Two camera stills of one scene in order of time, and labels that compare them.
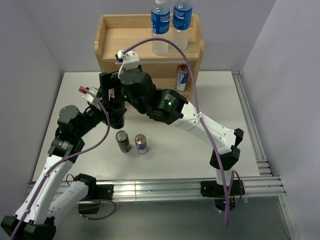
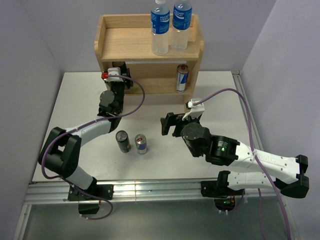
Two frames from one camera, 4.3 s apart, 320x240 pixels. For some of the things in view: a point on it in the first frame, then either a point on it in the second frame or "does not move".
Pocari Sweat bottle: (160, 18) does not move
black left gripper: (100, 112) -> (127, 83)
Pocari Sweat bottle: (182, 21) does not move
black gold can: (120, 124) -> (122, 65)
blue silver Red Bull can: (140, 140) does not move
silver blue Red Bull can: (182, 74) does not move
